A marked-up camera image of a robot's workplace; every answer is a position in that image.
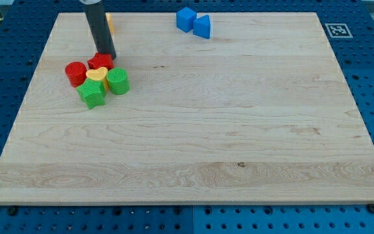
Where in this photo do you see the white fiducial marker tag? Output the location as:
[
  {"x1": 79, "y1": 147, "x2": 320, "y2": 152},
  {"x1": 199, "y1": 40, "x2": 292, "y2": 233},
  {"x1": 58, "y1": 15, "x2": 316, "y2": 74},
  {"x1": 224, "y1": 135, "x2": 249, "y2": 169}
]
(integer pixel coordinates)
[{"x1": 325, "y1": 23, "x2": 353, "y2": 39}]

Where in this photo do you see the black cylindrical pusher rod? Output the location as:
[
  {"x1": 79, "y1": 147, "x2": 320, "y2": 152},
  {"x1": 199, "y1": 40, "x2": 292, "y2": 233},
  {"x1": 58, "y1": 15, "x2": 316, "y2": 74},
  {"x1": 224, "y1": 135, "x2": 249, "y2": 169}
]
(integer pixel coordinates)
[{"x1": 80, "y1": 0, "x2": 116, "y2": 59}]

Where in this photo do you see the red star block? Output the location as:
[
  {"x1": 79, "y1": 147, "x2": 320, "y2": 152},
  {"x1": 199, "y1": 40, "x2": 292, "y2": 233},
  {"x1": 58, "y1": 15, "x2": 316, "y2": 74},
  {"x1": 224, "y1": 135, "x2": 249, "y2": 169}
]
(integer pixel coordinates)
[{"x1": 87, "y1": 53, "x2": 114, "y2": 70}]

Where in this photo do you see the yellow heart block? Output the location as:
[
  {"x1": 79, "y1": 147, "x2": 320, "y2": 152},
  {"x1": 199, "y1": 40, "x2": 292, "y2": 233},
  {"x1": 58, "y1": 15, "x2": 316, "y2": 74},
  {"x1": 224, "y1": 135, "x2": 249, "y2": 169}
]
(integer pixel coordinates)
[{"x1": 86, "y1": 67, "x2": 109, "y2": 91}]

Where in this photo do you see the yellow hexagon block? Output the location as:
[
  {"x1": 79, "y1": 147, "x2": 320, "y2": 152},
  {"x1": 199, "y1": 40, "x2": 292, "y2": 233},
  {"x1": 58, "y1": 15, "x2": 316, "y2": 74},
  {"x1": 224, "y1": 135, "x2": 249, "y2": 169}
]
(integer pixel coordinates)
[{"x1": 106, "y1": 13, "x2": 114, "y2": 34}]

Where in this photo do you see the light wooden board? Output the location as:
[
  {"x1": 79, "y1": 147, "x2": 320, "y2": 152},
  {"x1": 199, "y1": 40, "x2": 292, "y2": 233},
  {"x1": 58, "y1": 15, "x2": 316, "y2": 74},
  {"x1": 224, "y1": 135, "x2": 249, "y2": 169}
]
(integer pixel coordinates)
[{"x1": 0, "y1": 12, "x2": 374, "y2": 206}]

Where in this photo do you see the red cylinder block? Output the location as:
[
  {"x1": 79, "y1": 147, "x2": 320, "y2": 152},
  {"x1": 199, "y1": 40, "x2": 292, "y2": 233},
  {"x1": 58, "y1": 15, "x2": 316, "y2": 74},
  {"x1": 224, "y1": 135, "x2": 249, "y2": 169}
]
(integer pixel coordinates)
[{"x1": 65, "y1": 62, "x2": 87, "y2": 88}]

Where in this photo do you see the green cylinder block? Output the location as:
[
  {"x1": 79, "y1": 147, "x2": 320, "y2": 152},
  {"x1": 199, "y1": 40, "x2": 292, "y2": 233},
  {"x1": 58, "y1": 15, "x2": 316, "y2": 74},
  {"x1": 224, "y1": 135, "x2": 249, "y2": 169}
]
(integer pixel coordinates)
[{"x1": 106, "y1": 68, "x2": 130, "y2": 95}]

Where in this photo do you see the blue cube block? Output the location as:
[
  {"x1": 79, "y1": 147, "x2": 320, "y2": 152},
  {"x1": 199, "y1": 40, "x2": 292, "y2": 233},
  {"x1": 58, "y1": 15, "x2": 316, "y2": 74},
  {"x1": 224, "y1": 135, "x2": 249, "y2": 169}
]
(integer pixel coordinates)
[{"x1": 176, "y1": 7, "x2": 197, "y2": 33}]

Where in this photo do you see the blue triangle block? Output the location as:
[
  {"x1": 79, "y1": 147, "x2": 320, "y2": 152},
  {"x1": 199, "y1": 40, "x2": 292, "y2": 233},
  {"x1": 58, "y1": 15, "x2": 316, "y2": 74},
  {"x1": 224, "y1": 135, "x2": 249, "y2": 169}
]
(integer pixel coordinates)
[{"x1": 193, "y1": 15, "x2": 211, "y2": 39}]

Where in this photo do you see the green star block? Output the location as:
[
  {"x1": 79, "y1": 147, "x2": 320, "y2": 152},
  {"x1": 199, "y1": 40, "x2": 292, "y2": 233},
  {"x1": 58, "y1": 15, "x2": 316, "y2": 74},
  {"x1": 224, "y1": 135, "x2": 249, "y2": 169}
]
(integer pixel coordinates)
[{"x1": 76, "y1": 78, "x2": 106, "y2": 109}]

